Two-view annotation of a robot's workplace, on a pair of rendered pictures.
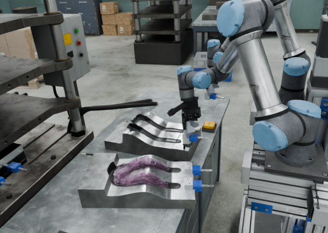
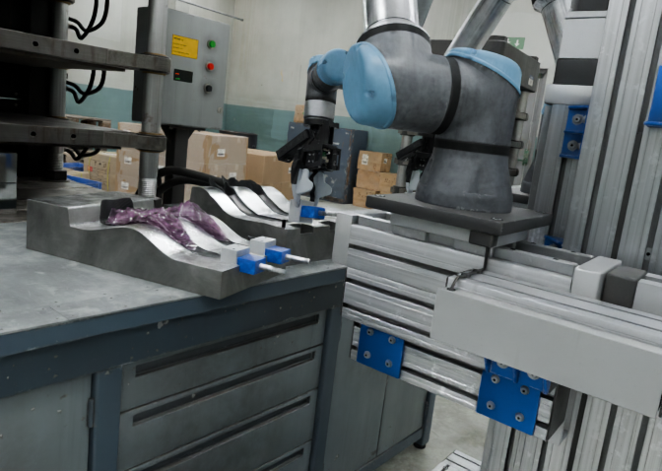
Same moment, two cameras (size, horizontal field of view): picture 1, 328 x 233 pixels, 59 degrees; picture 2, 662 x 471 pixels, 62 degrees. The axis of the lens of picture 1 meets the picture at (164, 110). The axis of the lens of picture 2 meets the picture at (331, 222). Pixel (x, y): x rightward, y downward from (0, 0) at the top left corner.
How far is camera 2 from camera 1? 0.84 m
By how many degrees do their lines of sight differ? 24
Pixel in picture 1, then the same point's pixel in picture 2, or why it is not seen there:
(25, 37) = (202, 147)
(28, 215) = not seen: outside the picture
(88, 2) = (341, 144)
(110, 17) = (371, 177)
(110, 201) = (72, 240)
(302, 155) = (458, 175)
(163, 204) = (162, 272)
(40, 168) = not seen: hidden behind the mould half
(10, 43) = not seen: hidden behind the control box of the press
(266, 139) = (355, 85)
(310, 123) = (478, 81)
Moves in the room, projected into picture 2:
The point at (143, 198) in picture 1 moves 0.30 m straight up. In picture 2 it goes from (127, 246) to (136, 91)
